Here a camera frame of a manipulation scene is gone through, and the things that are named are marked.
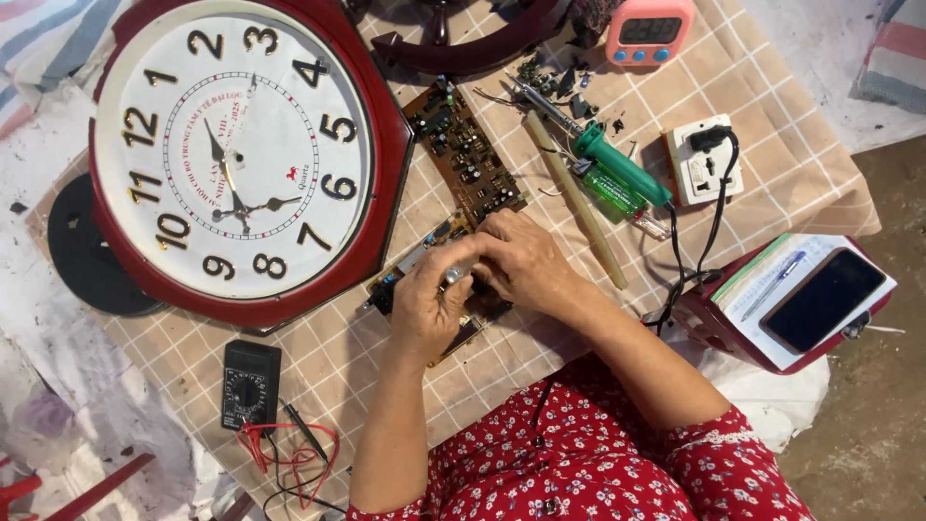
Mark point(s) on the black smartphone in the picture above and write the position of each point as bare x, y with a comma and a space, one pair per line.
821, 300

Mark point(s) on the red plastic chair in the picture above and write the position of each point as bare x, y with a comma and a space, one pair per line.
79, 492

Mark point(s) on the red multimeter lead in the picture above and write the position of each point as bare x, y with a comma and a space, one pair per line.
318, 456

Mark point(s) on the beige checked tablecloth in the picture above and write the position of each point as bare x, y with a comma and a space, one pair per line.
347, 376

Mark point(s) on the green transparent tester screwdriver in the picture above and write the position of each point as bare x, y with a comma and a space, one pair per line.
615, 194

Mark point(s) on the black plug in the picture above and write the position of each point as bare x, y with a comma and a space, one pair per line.
707, 137

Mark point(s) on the red floral dress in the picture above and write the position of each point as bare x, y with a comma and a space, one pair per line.
579, 463

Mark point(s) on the pink digital timer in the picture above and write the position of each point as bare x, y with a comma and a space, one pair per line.
649, 32

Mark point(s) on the person's right hand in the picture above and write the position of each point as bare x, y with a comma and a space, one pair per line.
532, 264

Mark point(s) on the black multimeter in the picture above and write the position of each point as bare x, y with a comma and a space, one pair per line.
249, 383

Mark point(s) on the blue pen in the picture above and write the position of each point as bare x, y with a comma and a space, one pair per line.
774, 286

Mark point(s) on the person's right fingers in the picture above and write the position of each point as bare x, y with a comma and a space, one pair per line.
495, 250

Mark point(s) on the brown circuit board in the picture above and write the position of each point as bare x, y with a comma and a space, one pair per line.
463, 148

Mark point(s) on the person's left fingers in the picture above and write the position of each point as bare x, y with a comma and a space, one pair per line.
456, 278

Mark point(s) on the black round disc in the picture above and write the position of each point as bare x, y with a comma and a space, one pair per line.
83, 253

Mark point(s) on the red octagonal wall clock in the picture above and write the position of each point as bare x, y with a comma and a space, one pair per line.
239, 159

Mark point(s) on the beige stick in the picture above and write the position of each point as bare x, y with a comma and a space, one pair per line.
579, 199

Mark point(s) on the striped cloth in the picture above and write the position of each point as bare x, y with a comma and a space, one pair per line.
43, 50

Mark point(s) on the dark red wooden clock frame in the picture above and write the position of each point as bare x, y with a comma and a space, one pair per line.
477, 50

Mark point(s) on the black multimeter probe lead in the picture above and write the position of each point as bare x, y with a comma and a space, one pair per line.
304, 430

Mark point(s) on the small silver metal tool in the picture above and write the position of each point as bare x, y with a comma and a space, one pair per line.
458, 273

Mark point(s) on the person's left hand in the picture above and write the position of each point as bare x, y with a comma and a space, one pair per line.
423, 318

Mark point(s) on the white power socket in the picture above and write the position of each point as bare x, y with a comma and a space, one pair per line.
705, 174

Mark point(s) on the white plastic bag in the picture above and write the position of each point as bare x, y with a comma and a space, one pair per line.
759, 405

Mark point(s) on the heap of small electronic parts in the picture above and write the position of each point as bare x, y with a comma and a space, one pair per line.
553, 83

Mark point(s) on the dark patterned cloth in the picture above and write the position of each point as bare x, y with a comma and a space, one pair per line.
593, 18

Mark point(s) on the white lined notebook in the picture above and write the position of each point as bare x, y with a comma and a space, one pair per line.
752, 304

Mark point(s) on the yellow circuit board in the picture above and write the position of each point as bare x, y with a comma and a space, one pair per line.
452, 231

